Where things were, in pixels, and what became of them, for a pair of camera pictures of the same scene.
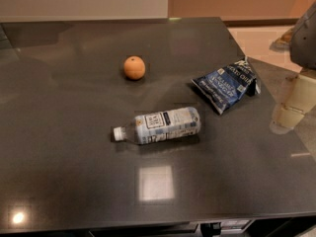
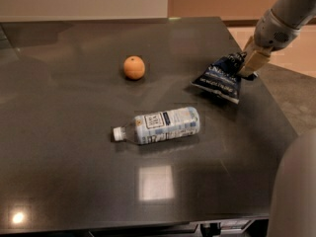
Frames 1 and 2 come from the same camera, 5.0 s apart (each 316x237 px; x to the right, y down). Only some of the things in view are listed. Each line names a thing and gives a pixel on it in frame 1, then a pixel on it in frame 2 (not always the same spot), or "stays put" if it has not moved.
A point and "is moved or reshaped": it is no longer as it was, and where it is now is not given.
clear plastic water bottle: [158, 126] stays put
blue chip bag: [224, 87] is moved or reshaped
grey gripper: [304, 43] -> [272, 33]
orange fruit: [134, 67] stays put
